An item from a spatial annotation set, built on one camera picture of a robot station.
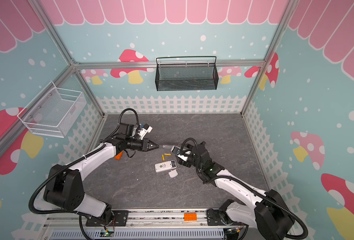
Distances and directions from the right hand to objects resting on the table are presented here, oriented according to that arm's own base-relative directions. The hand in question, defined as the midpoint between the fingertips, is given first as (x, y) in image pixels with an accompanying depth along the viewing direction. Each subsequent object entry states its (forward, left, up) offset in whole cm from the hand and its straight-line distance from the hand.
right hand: (180, 148), depth 80 cm
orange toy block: (-12, +26, +12) cm, 31 cm away
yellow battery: (+6, +9, -17) cm, 20 cm away
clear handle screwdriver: (+3, +7, -3) cm, 8 cm away
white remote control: (-3, +9, -16) cm, 19 cm away
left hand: (0, +12, -1) cm, 12 cm away
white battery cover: (-7, +5, -17) cm, 19 cm away
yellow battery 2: (+3, +11, -17) cm, 21 cm away
